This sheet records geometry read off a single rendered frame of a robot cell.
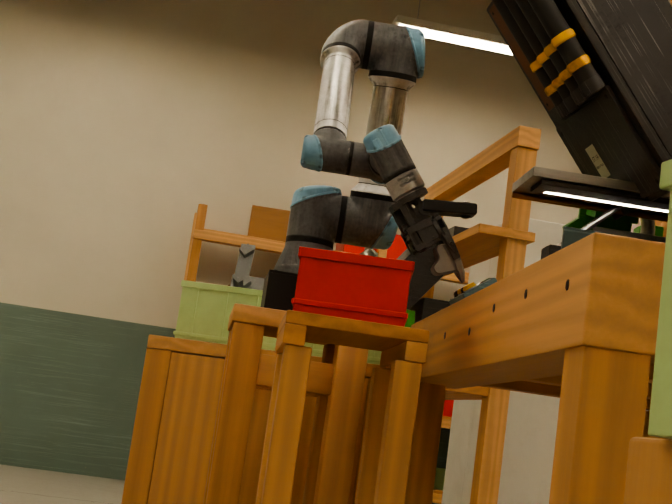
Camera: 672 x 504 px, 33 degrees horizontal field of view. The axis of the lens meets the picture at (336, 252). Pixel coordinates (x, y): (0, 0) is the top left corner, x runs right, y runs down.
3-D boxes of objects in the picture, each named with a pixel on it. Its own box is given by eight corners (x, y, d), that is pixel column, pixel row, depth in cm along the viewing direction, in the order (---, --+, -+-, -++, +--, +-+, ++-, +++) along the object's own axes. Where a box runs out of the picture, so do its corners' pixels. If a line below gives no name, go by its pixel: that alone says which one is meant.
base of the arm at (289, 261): (279, 271, 264) (285, 229, 266) (267, 279, 278) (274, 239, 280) (341, 282, 267) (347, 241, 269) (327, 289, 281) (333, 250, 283)
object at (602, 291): (581, 344, 146) (593, 230, 148) (403, 381, 294) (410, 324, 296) (687, 360, 147) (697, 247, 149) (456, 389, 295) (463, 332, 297)
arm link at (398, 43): (333, 242, 282) (367, 23, 280) (393, 251, 283) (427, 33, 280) (335, 244, 270) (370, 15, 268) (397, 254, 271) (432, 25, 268)
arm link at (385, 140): (391, 127, 244) (395, 118, 236) (414, 172, 243) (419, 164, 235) (358, 143, 243) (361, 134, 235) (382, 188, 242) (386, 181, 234)
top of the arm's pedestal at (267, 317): (231, 320, 253) (234, 302, 254) (227, 330, 285) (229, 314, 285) (372, 341, 257) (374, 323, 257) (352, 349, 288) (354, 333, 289)
